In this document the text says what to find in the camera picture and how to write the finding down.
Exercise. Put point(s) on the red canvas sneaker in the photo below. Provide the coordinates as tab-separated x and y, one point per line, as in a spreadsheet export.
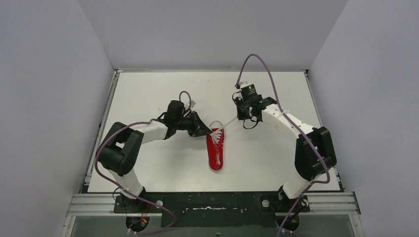
216	150

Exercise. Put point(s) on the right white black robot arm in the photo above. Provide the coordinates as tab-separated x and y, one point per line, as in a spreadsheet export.
314	150

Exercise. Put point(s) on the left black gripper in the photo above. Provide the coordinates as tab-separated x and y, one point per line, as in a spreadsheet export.
195	123

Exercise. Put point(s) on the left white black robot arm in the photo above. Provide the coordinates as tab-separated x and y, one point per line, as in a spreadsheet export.
118	153

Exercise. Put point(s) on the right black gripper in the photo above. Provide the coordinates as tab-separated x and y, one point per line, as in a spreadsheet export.
239	100

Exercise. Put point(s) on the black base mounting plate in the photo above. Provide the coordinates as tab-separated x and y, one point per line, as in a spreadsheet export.
214	209

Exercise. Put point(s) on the white shoelace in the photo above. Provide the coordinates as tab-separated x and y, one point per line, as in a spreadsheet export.
226	126

